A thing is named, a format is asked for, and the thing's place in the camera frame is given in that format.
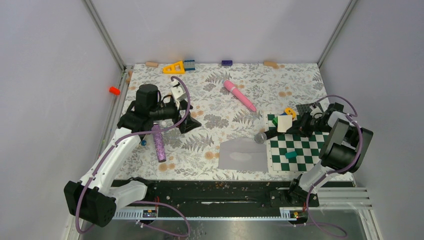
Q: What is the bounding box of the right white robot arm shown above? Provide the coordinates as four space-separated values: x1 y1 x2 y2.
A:
284 103 374 206

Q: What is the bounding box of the orange red cylinder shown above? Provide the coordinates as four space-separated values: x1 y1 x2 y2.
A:
108 86 121 96

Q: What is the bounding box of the black microphone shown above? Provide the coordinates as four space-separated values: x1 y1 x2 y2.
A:
254 128 283 144

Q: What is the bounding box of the dark purple lego brick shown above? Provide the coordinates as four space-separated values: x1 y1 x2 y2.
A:
221 60 233 66

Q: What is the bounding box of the green white chessboard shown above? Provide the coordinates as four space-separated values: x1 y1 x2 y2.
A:
265 132 329 175

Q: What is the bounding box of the floral table mat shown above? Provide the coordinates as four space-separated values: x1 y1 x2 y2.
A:
116 63 329 181

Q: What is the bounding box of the wooden block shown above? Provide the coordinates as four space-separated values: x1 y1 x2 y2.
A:
263 61 280 69
145 61 159 68

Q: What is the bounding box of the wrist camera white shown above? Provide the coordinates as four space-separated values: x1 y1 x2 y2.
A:
309 105 324 119
171 81 187 109

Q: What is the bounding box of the wooden block left back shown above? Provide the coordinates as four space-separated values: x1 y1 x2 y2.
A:
145 61 159 68

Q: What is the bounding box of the pink toy microphone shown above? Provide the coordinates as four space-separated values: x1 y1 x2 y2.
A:
223 80 257 112

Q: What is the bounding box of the purple glitter microphone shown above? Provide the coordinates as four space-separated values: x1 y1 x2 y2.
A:
151 124 167 163

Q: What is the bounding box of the blue grey lego brick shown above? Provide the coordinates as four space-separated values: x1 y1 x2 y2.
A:
183 60 196 71

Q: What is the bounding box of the wooden block right back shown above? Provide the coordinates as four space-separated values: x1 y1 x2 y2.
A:
263 61 280 69

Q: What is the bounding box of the yellow triangle toy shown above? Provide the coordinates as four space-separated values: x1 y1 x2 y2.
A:
162 61 186 75

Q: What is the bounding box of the lego toy on chessboard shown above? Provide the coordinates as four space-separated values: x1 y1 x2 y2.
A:
272 107 297 127

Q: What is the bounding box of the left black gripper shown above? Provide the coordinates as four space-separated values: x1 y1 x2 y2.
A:
150 98 202 133

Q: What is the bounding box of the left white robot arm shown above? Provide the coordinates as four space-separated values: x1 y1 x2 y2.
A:
63 76 201 234

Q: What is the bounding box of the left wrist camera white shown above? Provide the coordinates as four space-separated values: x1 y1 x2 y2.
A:
171 81 187 109

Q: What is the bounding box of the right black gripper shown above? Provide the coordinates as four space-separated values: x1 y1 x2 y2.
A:
286 111 332 139

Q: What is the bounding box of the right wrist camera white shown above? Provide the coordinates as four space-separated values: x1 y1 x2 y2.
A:
309 105 324 119

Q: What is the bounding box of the teal block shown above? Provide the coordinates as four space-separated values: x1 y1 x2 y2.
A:
284 151 298 159

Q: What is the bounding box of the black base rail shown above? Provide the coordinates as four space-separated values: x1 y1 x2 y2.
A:
129 180 306 220

